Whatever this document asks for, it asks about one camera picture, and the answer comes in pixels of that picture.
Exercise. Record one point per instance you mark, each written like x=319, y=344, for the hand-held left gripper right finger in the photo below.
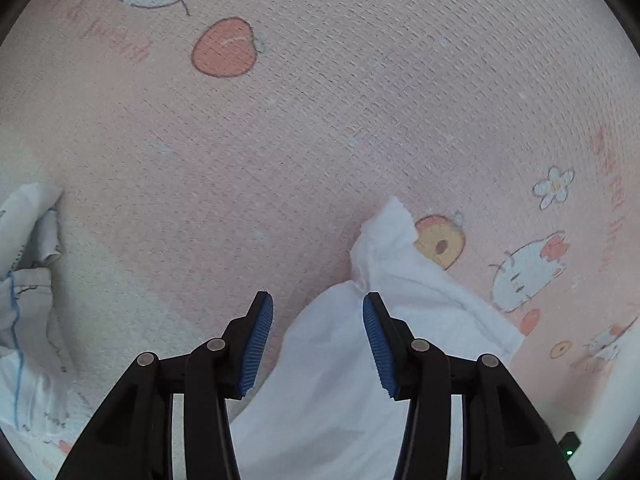
x=377, y=345

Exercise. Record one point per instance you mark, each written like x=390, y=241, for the white t-shirt with navy trim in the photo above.
x=325, y=385

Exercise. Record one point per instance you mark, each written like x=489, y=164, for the pink cartoon printed sofa blanket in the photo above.
x=300, y=110

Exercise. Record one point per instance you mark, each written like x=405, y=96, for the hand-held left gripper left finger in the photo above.
x=257, y=345

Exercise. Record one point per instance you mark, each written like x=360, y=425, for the light blue cartoon printed garment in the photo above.
x=30, y=335

